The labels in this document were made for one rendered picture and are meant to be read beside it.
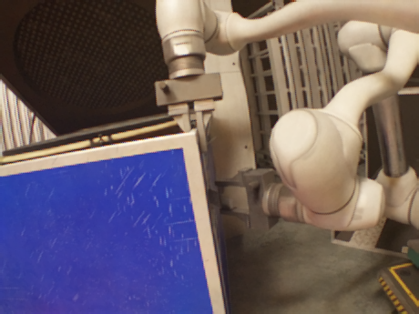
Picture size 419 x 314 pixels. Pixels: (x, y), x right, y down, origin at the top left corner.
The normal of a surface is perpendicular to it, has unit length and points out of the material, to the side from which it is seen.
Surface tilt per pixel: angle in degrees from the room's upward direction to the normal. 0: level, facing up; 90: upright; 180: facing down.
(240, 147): 90
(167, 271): 90
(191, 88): 80
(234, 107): 90
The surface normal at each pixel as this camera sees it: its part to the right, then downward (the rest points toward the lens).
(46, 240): -0.01, 0.19
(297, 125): -0.69, -0.38
